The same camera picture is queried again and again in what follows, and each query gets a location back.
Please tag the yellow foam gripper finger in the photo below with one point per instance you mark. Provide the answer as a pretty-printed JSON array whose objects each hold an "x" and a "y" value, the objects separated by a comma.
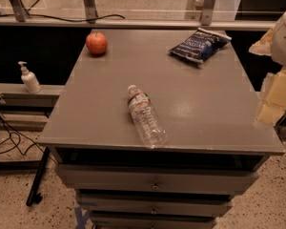
[{"x": 272, "y": 98}]

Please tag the red apple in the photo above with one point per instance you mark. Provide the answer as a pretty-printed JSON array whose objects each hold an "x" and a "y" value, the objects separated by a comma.
[{"x": 96, "y": 43}]

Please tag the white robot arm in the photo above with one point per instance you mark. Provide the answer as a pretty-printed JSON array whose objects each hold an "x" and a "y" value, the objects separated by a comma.
[{"x": 273, "y": 43}]

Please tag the grey drawer cabinet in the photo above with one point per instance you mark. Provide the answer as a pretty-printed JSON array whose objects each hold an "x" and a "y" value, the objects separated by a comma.
[{"x": 214, "y": 145}]

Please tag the blue chip bag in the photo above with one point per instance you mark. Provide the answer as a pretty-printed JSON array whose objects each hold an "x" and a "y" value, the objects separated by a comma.
[{"x": 201, "y": 45}]

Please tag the clear plastic water bottle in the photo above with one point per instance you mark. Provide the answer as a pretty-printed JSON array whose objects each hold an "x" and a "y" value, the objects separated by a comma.
[{"x": 145, "y": 118}]

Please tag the blue floor tape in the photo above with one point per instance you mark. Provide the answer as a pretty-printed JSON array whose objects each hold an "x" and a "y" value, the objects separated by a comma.
[{"x": 82, "y": 217}]

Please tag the white pump dispenser bottle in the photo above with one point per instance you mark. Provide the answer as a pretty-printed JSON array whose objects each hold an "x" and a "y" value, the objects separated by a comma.
[{"x": 29, "y": 79}]

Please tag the black stand leg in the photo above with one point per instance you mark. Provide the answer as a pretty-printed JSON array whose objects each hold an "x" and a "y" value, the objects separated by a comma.
[{"x": 34, "y": 196}]

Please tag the metal railing frame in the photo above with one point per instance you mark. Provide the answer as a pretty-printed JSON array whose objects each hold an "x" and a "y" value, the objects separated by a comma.
[{"x": 149, "y": 14}]

